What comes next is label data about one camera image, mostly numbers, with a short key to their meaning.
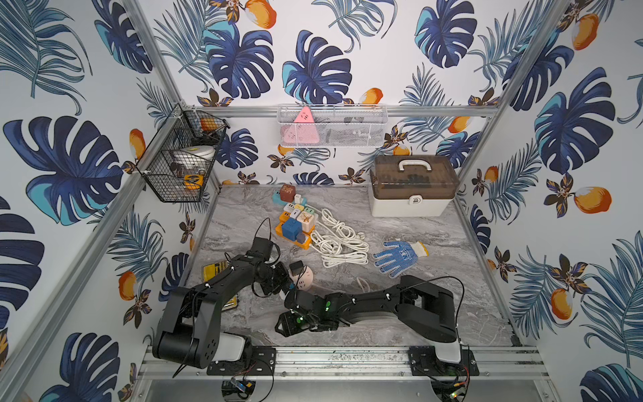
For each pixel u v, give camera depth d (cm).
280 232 100
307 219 98
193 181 82
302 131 90
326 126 95
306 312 64
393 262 95
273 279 76
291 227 97
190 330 43
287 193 106
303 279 88
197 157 80
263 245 73
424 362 73
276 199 113
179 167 93
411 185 93
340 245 93
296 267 88
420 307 52
